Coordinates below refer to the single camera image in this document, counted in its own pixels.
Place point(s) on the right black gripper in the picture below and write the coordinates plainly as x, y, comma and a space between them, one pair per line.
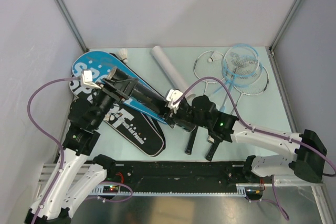
173, 114

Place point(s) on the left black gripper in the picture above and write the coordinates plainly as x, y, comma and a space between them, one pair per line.
119, 91

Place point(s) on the black shuttlecock tube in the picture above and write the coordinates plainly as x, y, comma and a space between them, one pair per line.
142, 98

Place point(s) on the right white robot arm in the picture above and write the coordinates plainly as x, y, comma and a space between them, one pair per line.
302, 154

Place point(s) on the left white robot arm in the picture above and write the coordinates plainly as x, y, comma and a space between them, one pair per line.
61, 197

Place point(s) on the shuttlecock at table top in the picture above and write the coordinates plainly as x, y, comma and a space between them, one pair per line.
123, 55

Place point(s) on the white shuttlecock tube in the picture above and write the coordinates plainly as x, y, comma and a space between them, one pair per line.
174, 77

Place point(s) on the blue racket bag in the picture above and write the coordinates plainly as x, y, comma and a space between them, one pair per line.
101, 63

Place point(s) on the black racket bag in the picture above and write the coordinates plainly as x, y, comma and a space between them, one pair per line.
141, 130

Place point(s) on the white racket left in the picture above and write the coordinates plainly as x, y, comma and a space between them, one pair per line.
202, 68

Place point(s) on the shuttlecock on white racket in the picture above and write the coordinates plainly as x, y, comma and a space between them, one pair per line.
215, 56

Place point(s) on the blue white racket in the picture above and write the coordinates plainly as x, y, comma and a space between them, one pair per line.
241, 71

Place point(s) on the white black racket right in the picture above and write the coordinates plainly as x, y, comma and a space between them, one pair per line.
252, 84

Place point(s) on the light blue racket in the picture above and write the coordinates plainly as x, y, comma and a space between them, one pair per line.
238, 50

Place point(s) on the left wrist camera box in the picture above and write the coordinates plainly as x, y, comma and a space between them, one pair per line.
86, 80

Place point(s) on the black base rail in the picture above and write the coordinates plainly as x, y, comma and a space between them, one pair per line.
161, 177

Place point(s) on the left aluminium frame post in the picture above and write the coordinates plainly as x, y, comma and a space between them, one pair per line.
71, 24

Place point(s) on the aluminium frame post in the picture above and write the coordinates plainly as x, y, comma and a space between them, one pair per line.
285, 24
71, 24

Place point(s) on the right aluminium frame post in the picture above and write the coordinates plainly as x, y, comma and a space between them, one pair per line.
285, 24

